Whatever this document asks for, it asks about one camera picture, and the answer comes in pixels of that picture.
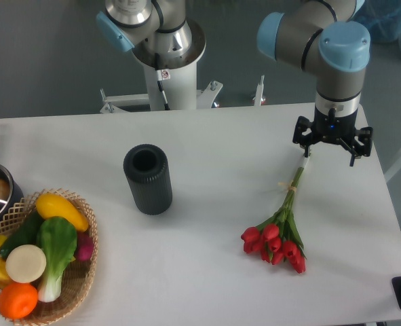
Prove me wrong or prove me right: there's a purple beet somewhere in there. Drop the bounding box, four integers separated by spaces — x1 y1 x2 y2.
74 232 94 261

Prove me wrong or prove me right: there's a green bok choy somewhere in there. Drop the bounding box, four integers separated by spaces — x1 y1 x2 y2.
37 217 77 303

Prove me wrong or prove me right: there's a blue plastic bag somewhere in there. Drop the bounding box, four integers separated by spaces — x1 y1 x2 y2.
353 1 401 52

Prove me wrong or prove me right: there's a woven bamboo basket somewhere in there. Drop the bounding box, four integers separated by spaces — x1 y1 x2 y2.
0 189 98 325

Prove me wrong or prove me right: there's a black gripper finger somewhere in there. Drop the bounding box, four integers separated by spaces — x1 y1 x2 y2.
337 137 372 166
292 116 322 157

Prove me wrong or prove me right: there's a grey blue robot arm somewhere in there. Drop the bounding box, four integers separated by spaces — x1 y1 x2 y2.
256 1 373 162

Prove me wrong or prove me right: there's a cream round radish slice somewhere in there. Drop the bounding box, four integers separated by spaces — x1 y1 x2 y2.
5 244 46 283

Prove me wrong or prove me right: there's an orange fruit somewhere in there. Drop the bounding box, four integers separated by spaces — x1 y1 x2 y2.
0 283 38 319

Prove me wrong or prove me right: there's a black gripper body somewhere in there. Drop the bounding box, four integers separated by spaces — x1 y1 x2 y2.
310 107 373 145

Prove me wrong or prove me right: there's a dark grey ribbed vase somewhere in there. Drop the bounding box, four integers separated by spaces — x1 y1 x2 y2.
123 144 172 215

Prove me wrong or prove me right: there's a dark green cucumber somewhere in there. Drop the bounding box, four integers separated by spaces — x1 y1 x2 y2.
0 211 44 260

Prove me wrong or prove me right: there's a red tulip bouquet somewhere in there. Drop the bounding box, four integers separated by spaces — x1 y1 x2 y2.
241 156 309 274

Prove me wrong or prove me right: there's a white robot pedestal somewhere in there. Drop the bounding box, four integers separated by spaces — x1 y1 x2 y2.
100 62 223 113

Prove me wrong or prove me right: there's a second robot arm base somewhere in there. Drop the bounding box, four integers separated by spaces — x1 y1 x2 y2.
96 1 206 70

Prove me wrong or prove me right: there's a yellow squash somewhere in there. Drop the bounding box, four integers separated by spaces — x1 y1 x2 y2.
35 193 89 232

